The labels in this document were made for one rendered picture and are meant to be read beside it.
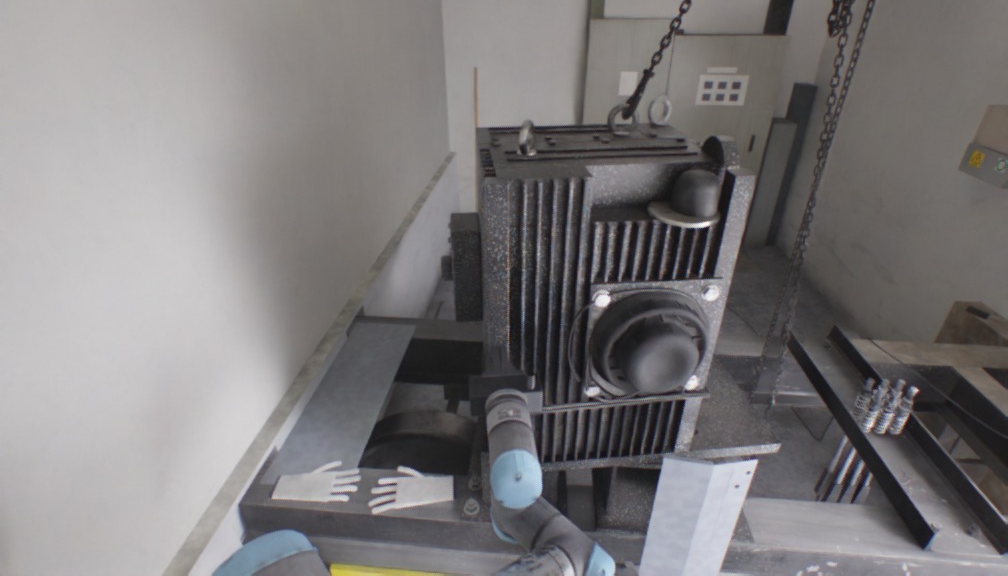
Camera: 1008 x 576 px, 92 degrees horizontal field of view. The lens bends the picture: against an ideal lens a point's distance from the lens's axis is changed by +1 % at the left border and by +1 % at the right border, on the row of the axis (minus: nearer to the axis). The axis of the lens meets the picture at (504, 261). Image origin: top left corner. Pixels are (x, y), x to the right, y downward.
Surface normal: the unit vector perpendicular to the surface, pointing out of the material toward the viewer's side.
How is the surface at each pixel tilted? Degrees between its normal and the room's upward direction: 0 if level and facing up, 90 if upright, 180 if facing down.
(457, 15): 90
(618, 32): 90
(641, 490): 0
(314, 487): 0
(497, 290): 90
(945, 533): 0
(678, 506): 90
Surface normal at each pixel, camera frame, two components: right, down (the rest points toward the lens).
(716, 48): -0.09, 0.47
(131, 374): 1.00, 0.04
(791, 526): 0.00, -0.88
